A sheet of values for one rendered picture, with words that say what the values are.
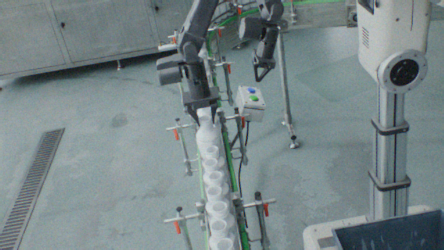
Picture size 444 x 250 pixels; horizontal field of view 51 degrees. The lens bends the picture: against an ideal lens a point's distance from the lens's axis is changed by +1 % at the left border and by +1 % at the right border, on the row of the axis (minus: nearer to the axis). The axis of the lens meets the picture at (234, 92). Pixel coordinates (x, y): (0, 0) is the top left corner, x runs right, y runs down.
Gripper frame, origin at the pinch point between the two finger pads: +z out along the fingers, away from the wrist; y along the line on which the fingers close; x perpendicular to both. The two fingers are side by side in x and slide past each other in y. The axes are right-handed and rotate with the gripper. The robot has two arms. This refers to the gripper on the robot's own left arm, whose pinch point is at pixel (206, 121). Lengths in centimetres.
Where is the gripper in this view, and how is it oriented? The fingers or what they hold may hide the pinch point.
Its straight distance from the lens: 133.9
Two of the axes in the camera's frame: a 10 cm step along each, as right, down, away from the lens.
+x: -1.2, -4.6, 8.8
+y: 9.8, -1.9, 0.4
